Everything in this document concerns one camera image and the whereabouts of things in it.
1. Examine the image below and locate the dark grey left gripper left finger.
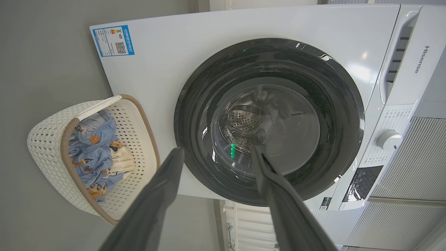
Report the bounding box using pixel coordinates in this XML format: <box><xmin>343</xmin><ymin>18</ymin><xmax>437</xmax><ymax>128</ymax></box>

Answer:
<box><xmin>99</xmin><ymin>146</ymin><xmax>185</xmax><ymax>251</ymax></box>

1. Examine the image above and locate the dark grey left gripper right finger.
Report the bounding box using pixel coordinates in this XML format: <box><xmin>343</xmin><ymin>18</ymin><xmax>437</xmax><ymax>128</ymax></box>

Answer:
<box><xmin>251</xmin><ymin>145</ymin><xmax>338</xmax><ymax>251</ymax></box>

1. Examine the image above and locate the cream coloured garment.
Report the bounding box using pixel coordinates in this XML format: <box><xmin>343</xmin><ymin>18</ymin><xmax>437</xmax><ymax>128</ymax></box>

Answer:
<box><xmin>109</xmin><ymin>141</ymin><xmax>136</xmax><ymax>178</ymax></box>

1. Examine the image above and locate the blue cartoon print garment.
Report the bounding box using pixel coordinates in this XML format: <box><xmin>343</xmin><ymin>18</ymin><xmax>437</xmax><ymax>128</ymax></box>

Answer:
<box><xmin>68</xmin><ymin>109</ymin><xmax>126</xmax><ymax>203</ymax></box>

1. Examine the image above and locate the round dark washing machine door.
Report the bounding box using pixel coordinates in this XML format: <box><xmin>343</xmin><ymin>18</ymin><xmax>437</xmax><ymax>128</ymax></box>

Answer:
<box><xmin>174</xmin><ymin>38</ymin><xmax>365</xmax><ymax>207</ymax></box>

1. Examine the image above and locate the white washer control knob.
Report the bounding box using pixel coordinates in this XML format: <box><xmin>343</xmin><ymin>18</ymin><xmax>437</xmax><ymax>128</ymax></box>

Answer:
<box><xmin>376</xmin><ymin>130</ymin><xmax>403</xmax><ymax>152</ymax></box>

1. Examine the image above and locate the white front-load washing machine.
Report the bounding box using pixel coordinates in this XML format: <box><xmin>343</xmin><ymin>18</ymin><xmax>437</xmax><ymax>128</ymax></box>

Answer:
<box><xmin>90</xmin><ymin>3</ymin><xmax>446</xmax><ymax>211</ymax></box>

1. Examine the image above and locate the cream perforated laundry basket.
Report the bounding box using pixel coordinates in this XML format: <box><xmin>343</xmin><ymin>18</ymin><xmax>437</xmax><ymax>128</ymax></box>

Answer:
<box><xmin>27</xmin><ymin>94</ymin><xmax>161</xmax><ymax>226</ymax></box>

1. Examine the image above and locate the blue energy label sticker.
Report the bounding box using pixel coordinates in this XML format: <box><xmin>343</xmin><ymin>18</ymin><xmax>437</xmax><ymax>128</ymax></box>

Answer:
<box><xmin>92</xmin><ymin>25</ymin><xmax>135</xmax><ymax>58</ymax></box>

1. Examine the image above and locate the white detergent drawer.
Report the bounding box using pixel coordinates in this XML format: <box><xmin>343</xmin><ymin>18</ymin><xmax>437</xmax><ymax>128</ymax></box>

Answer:
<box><xmin>379</xmin><ymin>5</ymin><xmax>445</xmax><ymax>105</ymax></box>

